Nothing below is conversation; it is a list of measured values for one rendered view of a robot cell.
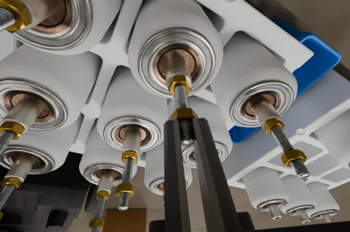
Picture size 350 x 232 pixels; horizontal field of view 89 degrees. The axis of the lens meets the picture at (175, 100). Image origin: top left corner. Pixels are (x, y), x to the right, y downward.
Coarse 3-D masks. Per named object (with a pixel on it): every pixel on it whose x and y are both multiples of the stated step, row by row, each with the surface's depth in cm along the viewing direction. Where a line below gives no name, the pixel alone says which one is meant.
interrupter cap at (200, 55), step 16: (160, 32) 15; (176, 32) 15; (192, 32) 15; (144, 48) 16; (160, 48) 16; (176, 48) 16; (192, 48) 16; (208, 48) 16; (144, 64) 17; (160, 64) 17; (192, 64) 18; (208, 64) 17; (144, 80) 18; (160, 80) 18; (192, 80) 18; (208, 80) 18
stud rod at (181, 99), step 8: (176, 88) 14; (184, 88) 14; (176, 96) 14; (184, 96) 13; (176, 104) 13; (184, 104) 13; (184, 120) 11; (184, 128) 11; (184, 136) 11; (192, 136) 11; (184, 144) 11
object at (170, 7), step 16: (144, 0) 25; (160, 0) 19; (176, 0) 18; (192, 0) 20; (144, 16) 17; (160, 16) 15; (176, 16) 15; (192, 16) 15; (144, 32) 15; (208, 32) 16
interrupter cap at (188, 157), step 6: (192, 144) 26; (216, 144) 26; (222, 144) 26; (186, 150) 26; (192, 150) 27; (222, 150) 27; (186, 156) 28; (192, 156) 28; (222, 156) 29; (186, 162) 29; (192, 162) 29
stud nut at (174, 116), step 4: (180, 108) 12; (184, 108) 12; (188, 108) 12; (176, 112) 12; (180, 112) 11; (184, 112) 11; (188, 112) 11; (192, 112) 12; (172, 116) 12; (176, 116) 11; (180, 116) 11; (184, 116) 11; (188, 116) 11; (192, 116) 11; (196, 116) 12; (180, 120) 11; (188, 120) 11
